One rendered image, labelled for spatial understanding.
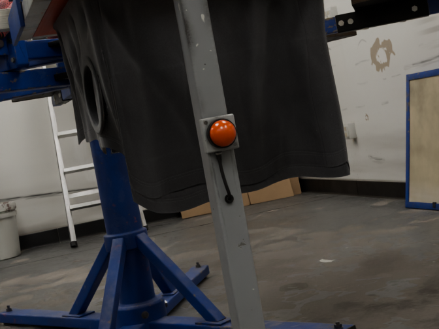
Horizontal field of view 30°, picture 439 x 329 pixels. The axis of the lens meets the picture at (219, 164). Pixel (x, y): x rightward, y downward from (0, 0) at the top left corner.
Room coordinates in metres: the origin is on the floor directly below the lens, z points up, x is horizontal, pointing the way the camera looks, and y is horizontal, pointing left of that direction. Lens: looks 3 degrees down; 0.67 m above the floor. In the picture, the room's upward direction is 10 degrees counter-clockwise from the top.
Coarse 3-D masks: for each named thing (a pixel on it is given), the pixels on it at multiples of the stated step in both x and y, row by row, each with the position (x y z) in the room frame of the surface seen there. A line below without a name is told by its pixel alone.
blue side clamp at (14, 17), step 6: (18, 0) 1.77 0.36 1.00; (12, 6) 1.86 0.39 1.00; (18, 6) 1.77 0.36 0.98; (12, 12) 1.89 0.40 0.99; (18, 12) 1.77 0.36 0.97; (12, 18) 1.91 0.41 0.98; (18, 18) 1.78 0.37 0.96; (12, 24) 1.94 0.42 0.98; (18, 24) 1.80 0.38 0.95; (24, 24) 1.77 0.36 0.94; (12, 30) 1.97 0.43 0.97; (18, 30) 1.83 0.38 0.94; (12, 36) 2.00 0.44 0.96; (18, 36) 1.90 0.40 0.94; (12, 42) 2.04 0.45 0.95
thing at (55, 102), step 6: (60, 90) 3.55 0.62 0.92; (66, 90) 3.39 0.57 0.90; (30, 96) 3.78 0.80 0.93; (36, 96) 3.85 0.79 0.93; (42, 96) 3.93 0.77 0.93; (48, 96) 4.00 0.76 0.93; (54, 96) 3.79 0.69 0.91; (60, 96) 3.56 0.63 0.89; (66, 96) 3.42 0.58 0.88; (54, 102) 3.86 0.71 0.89; (60, 102) 3.67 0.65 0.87; (66, 102) 3.76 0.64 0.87
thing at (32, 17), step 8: (24, 0) 1.70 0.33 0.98; (32, 0) 1.56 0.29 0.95; (40, 0) 1.57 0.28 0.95; (48, 0) 1.58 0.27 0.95; (24, 8) 1.73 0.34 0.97; (32, 8) 1.64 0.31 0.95; (40, 8) 1.66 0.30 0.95; (24, 16) 1.76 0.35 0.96; (32, 16) 1.74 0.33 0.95; (40, 16) 1.75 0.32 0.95; (32, 24) 1.84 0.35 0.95; (24, 32) 1.93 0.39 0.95; (32, 32) 1.96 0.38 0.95
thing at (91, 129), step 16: (80, 0) 1.47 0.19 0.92; (64, 16) 1.68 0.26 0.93; (80, 16) 1.50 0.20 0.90; (64, 32) 1.72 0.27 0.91; (80, 32) 1.52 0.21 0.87; (64, 48) 1.83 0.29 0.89; (80, 48) 1.56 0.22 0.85; (64, 64) 1.84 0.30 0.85; (80, 64) 1.64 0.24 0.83; (96, 64) 1.46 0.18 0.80; (80, 80) 1.71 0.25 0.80; (96, 80) 1.45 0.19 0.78; (80, 96) 1.77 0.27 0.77; (96, 96) 1.53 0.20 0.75; (80, 112) 1.79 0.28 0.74; (96, 112) 1.58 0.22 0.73; (80, 128) 1.85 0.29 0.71; (96, 128) 1.53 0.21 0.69; (112, 128) 1.48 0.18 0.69; (112, 144) 1.50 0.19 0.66
